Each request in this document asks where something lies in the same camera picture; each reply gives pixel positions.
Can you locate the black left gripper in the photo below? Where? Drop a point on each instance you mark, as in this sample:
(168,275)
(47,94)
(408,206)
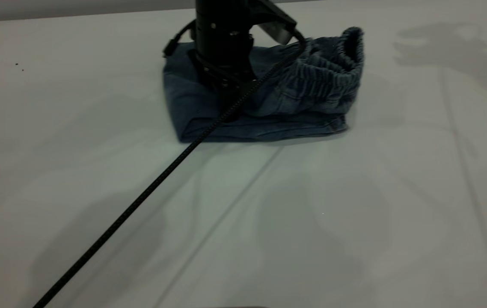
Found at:
(215,70)

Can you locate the blue denim shorts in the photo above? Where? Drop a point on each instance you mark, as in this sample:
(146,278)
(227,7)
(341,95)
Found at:
(303,94)

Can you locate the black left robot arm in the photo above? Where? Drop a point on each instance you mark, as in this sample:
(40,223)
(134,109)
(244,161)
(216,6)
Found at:
(222,25)

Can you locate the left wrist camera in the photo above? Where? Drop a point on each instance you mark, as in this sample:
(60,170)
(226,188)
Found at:
(277,25)

